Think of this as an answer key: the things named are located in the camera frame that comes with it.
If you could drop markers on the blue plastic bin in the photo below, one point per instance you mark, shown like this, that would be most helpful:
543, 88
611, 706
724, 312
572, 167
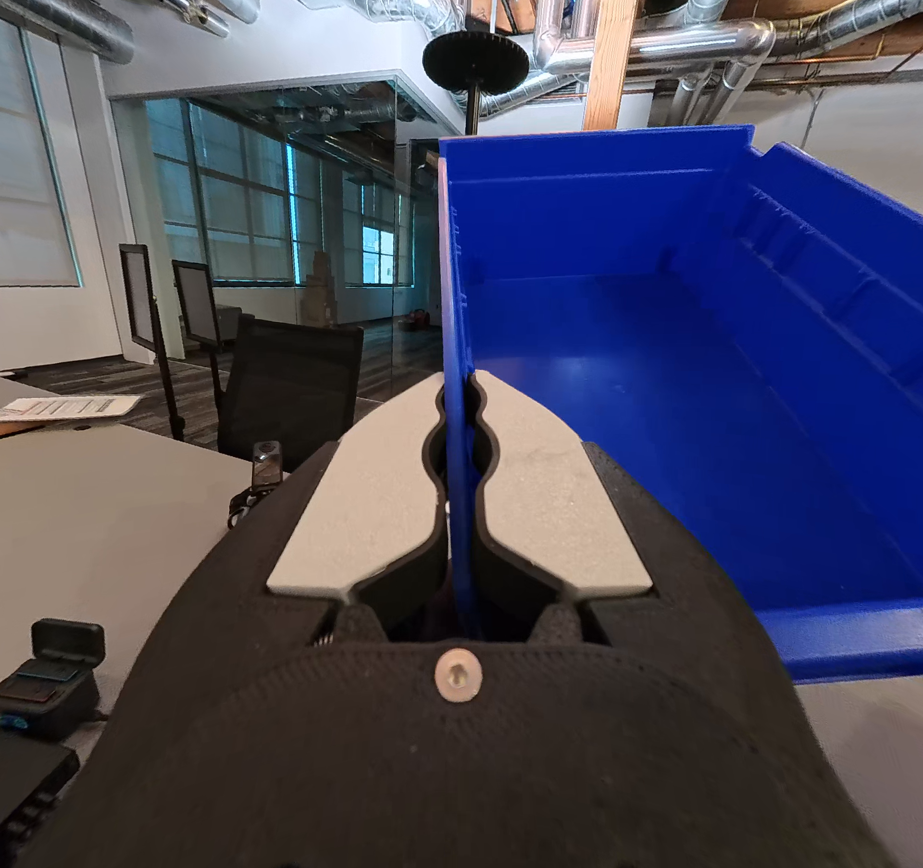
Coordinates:
685, 414

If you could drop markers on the black floor lamp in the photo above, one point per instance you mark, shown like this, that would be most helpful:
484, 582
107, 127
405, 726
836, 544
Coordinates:
476, 60

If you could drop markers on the printed paper sheet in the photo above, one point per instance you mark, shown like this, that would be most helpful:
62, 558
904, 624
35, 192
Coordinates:
72, 406

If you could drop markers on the wooden post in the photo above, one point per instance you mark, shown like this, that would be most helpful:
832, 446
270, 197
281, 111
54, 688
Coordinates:
613, 60

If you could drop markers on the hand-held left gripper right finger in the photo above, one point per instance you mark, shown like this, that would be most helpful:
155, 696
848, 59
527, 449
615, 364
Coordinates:
562, 515

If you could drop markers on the silver round air duct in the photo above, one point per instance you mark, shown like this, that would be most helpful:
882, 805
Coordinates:
851, 14

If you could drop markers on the silver insulated pipes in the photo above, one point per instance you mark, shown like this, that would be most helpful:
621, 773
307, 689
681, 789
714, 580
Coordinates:
692, 42

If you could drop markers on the silver spiral duct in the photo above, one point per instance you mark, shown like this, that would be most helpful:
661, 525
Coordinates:
65, 10

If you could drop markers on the black charger case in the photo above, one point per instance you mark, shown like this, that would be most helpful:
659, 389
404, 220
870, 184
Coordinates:
54, 673

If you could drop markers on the small red machine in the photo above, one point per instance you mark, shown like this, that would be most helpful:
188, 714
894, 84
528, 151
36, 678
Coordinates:
417, 320

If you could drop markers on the black flat device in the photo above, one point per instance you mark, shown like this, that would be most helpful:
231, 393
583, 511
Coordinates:
29, 781

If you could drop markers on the black mesh chair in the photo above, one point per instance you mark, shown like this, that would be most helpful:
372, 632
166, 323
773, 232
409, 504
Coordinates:
288, 392

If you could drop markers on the black panel on stand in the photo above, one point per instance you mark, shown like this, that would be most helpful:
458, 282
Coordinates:
195, 302
137, 298

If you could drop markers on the grey desk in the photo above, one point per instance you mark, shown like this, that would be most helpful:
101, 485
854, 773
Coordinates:
108, 522

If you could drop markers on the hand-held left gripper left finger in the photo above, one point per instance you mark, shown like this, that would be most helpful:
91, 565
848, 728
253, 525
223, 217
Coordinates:
360, 515

